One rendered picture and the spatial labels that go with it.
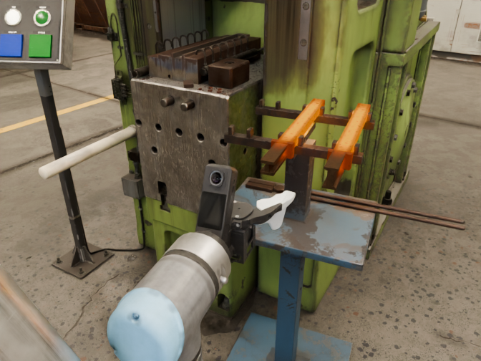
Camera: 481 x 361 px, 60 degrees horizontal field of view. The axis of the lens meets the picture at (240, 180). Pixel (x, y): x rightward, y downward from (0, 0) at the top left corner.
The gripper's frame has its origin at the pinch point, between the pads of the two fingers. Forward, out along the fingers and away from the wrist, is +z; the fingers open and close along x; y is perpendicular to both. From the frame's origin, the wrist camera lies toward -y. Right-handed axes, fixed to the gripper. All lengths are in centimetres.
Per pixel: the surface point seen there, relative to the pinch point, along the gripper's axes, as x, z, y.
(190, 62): -42, 54, -6
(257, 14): -38, 102, -14
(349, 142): 12.9, 22.0, -0.8
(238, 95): -25, 52, 2
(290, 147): 2.1, 15.4, -0.5
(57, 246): -125, 58, 92
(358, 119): 12.4, 37.0, -0.8
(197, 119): -37, 47, 10
